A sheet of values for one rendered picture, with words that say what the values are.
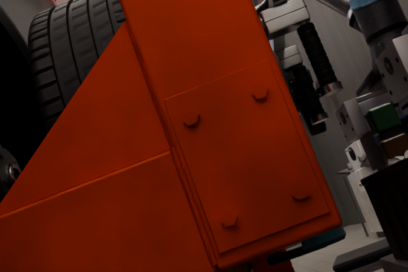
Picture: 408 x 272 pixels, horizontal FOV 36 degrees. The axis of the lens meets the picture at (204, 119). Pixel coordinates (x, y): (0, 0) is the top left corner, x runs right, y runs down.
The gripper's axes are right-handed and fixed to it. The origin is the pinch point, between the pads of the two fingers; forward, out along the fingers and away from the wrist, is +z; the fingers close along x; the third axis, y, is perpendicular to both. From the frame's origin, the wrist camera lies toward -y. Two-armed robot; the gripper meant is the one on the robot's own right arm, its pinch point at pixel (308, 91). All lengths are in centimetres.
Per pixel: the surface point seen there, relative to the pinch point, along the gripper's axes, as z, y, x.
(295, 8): 36.5, 9.8, -0.7
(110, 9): 43, 21, -34
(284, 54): 2.5, 10.5, -2.2
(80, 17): 43, 22, -40
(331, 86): 36.2, -7.2, 0.0
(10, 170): 25, 3, -69
